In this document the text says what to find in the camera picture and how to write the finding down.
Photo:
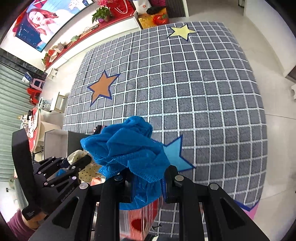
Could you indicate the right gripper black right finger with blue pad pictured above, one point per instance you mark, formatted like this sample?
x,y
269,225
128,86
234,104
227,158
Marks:
x,y
207,212

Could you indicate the wall television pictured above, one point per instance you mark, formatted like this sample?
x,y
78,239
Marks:
x,y
42,20

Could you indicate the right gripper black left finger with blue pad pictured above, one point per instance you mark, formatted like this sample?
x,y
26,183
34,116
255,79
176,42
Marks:
x,y
89,212

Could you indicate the white shopping bag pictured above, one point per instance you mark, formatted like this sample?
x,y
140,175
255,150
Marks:
x,y
141,6

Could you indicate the blue white ceramic vase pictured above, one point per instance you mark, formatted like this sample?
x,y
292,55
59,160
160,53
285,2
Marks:
x,y
44,105

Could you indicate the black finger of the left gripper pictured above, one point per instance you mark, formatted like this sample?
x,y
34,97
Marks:
x,y
61,179

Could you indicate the cream polka dot scrunchie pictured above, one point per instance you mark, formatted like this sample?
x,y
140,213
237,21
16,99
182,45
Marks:
x,y
90,174

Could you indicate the red plastic stool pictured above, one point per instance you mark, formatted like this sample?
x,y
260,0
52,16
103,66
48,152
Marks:
x,y
34,95

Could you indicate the red round table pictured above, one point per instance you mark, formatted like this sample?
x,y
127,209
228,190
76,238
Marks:
x,y
35,127

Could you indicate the red white tv cabinet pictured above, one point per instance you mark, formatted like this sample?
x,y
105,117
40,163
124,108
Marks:
x,y
104,32

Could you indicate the white storage box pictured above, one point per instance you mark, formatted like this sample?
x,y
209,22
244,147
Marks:
x,y
59,143

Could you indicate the potted green plant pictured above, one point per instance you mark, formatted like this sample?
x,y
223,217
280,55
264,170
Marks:
x,y
102,14

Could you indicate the pink plastic stool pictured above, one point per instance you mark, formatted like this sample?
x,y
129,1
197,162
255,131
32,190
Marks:
x,y
37,84

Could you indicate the grey checked star rug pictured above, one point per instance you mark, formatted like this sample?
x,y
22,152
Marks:
x,y
192,82

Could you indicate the red yellow gift box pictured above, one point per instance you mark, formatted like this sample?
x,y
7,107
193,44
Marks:
x,y
148,21

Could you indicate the small white wooden stool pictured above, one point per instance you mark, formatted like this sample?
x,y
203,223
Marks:
x,y
59,103

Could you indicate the red gift bag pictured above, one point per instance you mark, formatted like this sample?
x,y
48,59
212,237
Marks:
x,y
121,8

